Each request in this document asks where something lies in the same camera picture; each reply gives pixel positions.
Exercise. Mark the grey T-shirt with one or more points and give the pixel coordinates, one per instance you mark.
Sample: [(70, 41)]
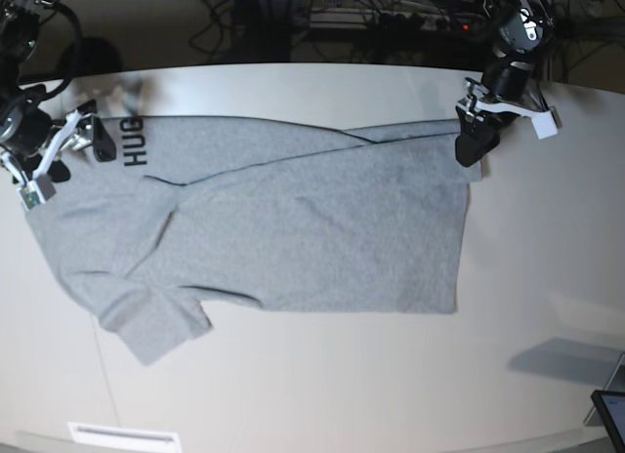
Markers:
[(263, 214)]

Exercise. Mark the white label strip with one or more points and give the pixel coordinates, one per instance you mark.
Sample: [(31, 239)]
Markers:
[(77, 429)]

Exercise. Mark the black tablet screen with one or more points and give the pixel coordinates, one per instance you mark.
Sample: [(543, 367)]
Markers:
[(610, 406)]

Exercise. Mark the gripper body, image left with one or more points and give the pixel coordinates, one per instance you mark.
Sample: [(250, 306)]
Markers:
[(30, 137)]

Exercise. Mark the gripper body, image right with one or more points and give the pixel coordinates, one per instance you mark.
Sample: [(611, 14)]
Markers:
[(507, 78)]

